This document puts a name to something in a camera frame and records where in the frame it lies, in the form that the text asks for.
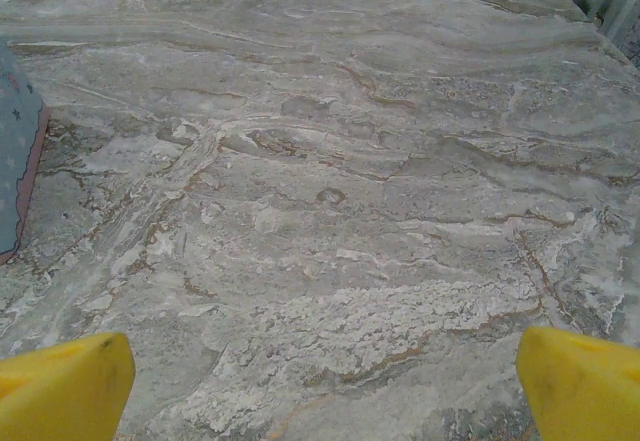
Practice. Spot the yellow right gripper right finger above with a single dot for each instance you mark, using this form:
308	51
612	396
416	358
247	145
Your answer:
585	391

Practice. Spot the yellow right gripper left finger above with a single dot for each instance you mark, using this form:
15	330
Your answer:
60	391

